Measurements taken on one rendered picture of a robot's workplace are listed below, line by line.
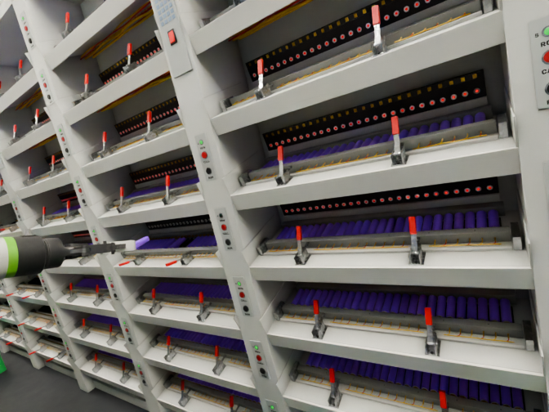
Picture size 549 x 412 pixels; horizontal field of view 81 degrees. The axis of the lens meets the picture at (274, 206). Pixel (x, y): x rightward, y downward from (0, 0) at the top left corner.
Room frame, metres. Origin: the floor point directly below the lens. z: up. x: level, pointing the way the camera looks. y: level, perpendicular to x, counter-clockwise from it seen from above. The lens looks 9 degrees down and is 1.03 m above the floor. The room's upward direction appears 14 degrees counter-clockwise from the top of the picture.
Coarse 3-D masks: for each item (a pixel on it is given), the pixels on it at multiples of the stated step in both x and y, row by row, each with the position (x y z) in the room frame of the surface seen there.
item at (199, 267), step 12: (168, 228) 1.29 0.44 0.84; (180, 228) 1.25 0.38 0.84; (192, 228) 1.21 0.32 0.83; (204, 228) 1.17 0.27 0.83; (120, 252) 1.28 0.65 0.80; (216, 252) 0.89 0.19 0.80; (132, 264) 1.19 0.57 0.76; (144, 264) 1.14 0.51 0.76; (156, 264) 1.10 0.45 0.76; (180, 264) 1.03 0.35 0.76; (192, 264) 0.99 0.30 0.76; (204, 264) 0.96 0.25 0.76; (216, 264) 0.93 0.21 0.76; (156, 276) 1.11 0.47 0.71; (168, 276) 1.07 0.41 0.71; (180, 276) 1.03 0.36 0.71; (192, 276) 1.00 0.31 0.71; (204, 276) 0.96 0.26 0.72; (216, 276) 0.93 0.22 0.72
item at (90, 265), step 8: (72, 232) 1.76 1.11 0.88; (80, 232) 1.71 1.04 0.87; (88, 232) 1.67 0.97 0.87; (72, 240) 1.79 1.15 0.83; (80, 240) 1.74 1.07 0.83; (88, 240) 1.67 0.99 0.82; (88, 256) 1.44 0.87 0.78; (96, 256) 1.30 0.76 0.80; (64, 264) 1.53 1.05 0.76; (72, 264) 1.48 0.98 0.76; (80, 264) 1.42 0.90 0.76; (88, 264) 1.39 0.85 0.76; (96, 264) 1.35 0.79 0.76; (48, 272) 1.65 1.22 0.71; (56, 272) 1.59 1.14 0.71; (64, 272) 1.54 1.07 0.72; (72, 272) 1.49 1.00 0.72; (80, 272) 1.44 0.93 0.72; (88, 272) 1.39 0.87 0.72; (96, 272) 1.35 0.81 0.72
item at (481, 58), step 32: (96, 0) 1.35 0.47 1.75; (320, 0) 0.85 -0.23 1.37; (352, 0) 0.80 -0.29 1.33; (480, 0) 0.67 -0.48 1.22; (128, 32) 1.27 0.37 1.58; (256, 32) 0.96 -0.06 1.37; (288, 32) 0.91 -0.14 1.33; (448, 64) 0.71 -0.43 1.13; (480, 64) 0.67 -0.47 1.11; (160, 96) 1.23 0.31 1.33; (352, 96) 0.83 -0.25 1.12; (384, 96) 0.79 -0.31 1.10; (160, 160) 1.29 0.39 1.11; (512, 192) 0.66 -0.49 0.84; (480, 288) 0.71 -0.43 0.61
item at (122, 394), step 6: (96, 384) 1.66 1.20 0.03; (102, 384) 1.62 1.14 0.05; (108, 384) 1.60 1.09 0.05; (102, 390) 1.64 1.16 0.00; (108, 390) 1.60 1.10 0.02; (114, 390) 1.55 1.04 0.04; (120, 390) 1.53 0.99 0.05; (120, 396) 1.53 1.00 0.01; (126, 396) 1.49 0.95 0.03; (132, 396) 1.45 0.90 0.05; (138, 396) 1.44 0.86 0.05; (132, 402) 1.46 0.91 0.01; (138, 402) 1.43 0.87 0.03; (144, 402) 1.40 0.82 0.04; (144, 408) 1.41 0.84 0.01
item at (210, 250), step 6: (210, 246) 1.01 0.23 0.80; (216, 246) 0.99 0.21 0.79; (126, 252) 1.27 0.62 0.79; (132, 252) 1.24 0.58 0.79; (138, 252) 1.22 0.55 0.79; (144, 252) 1.19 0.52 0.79; (150, 252) 1.17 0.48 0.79; (156, 252) 1.15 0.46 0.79; (162, 252) 1.13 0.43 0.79; (168, 252) 1.11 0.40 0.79; (174, 252) 1.09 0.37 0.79; (180, 252) 1.07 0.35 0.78; (192, 252) 1.04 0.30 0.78; (198, 252) 1.02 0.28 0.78; (204, 252) 1.00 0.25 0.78; (210, 252) 0.99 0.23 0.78; (126, 258) 1.25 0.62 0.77; (132, 258) 1.22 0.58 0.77
